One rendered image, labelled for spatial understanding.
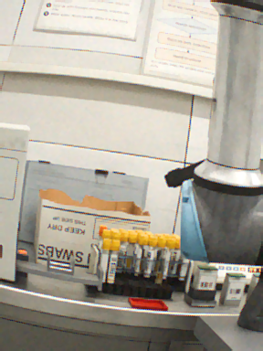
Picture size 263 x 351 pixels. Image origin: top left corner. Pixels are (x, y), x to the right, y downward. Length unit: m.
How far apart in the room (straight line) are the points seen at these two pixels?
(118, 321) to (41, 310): 0.15
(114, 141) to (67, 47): 0.29
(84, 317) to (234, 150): 0.48
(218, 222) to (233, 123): 0.14
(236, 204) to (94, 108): 1.00
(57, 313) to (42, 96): 0.80
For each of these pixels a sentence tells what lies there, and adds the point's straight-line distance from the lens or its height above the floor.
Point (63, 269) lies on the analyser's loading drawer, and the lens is 1.47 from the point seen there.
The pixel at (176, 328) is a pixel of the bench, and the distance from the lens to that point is 1.47.
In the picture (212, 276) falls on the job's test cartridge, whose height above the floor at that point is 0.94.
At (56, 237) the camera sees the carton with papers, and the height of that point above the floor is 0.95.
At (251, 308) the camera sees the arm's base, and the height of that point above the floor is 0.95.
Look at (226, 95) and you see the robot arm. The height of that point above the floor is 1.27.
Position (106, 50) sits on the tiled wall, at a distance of 2.09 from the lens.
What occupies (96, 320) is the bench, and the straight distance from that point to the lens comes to 1.44.
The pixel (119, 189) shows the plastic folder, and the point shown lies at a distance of 2.05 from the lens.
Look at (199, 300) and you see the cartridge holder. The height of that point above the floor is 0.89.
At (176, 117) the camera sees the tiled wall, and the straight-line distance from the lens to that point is 2.11.
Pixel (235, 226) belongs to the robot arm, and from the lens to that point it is 1.14.
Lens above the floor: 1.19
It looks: 3 degrees down
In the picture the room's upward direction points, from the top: 9 degrees clockwise
